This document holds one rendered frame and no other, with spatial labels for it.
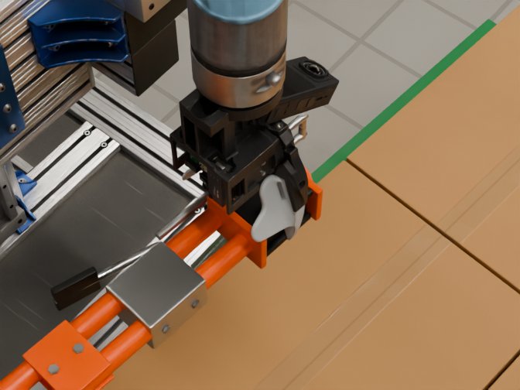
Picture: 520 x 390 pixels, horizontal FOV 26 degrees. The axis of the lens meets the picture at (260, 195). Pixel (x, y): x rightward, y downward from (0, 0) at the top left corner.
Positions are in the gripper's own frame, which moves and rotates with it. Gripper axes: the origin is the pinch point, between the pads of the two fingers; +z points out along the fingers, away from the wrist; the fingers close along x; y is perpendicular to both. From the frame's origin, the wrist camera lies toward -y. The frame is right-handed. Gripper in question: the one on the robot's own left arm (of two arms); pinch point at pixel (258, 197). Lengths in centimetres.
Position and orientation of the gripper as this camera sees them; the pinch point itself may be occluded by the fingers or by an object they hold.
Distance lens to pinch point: 108.3
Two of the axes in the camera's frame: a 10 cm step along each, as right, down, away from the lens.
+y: -7.0, 6.0, -3.9
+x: 7.1, 5.8, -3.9
